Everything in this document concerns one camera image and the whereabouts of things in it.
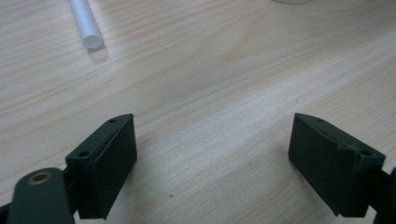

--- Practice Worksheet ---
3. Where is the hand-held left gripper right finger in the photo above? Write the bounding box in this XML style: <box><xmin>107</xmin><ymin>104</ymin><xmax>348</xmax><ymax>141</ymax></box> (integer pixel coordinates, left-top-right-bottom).
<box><xmin>288</xmin><ymin>112</ymin><xmax>387</xmax><ymax>218</ymax></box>

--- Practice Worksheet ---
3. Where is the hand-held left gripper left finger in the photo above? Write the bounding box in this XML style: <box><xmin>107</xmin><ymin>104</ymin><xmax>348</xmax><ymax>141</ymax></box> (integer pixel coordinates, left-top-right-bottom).
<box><xmin>64</xmin><ymin>113</ymin><xmax>138</xmax><ymax>220</ymax></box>

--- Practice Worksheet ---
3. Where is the white plastic straw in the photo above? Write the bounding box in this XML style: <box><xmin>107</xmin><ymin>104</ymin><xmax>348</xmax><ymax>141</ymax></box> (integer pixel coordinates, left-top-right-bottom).
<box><xmin>68</xmin><ymin>0</ymin><xmax>105</xmax><ymax>50</ymax></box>

